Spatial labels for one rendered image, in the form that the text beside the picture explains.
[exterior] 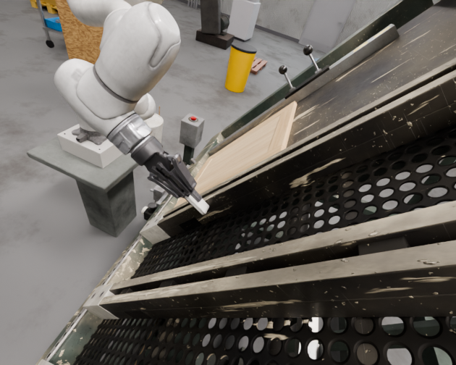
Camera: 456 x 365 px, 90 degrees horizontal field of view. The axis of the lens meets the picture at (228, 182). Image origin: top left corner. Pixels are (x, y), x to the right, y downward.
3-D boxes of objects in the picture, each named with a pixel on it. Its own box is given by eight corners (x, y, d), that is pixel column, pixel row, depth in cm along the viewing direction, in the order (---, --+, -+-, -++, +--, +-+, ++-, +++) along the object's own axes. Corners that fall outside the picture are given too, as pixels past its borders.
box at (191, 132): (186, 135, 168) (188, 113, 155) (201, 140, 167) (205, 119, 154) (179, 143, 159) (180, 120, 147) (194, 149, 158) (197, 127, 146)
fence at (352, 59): (215, 153, 138) (210, 148, 137) (396, 33, 80) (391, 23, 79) (212, 158, 134) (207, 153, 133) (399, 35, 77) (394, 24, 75)
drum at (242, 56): (249, 90, 456) (261, 49, 406) (239, 95, 423) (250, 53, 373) (229, 80, 466) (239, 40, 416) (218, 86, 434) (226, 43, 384)
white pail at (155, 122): (146, 136, 277) (145, 99, 245) (168, 145, 274) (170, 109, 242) (129, 148, 254) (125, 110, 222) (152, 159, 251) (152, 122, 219)
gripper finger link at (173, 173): (163, 157, 58) (166, 155, 57) (193, 187, 61) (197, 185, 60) (155, 166, 55) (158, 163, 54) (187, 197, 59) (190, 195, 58)
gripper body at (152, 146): (123, 160, 55) (151, 187, 58) (139, 143, 50) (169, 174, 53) (141, 145, 60) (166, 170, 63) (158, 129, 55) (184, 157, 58)
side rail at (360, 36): (233, 141, 158) (223, 129, 155) (431, 10, 91) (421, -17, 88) (231, 145, 154) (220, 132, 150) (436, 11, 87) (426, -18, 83)
